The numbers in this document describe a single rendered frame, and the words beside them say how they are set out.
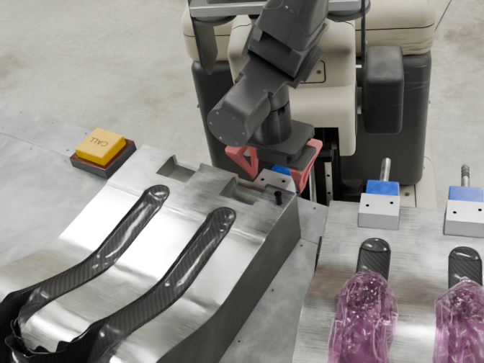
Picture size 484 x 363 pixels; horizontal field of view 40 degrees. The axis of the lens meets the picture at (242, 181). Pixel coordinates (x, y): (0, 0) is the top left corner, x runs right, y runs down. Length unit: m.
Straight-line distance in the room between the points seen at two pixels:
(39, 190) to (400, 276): 0.61
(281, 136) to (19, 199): 0.47
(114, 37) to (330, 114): 2.04
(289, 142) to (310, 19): 0.22
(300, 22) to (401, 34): 0.73
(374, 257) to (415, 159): 0.82
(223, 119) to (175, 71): 2.00
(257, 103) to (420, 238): 0.27
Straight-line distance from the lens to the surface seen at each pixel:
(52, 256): 0.88
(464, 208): 0.87
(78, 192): 1.10
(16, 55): 3.20
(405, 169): 1.67
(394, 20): 1.41
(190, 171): 0.97
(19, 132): 1.27
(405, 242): 0.86
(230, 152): 0.92
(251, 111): 0.76
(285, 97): 0.85
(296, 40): 0.74
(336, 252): 0.85
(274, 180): 0.95
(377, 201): 0.87
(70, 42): 3.17
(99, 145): 1.11
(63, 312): 0.77
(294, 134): 0.89
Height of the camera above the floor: 1.51
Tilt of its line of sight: 43 degrees down
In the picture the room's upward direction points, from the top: 10 degrees counter-clockwise
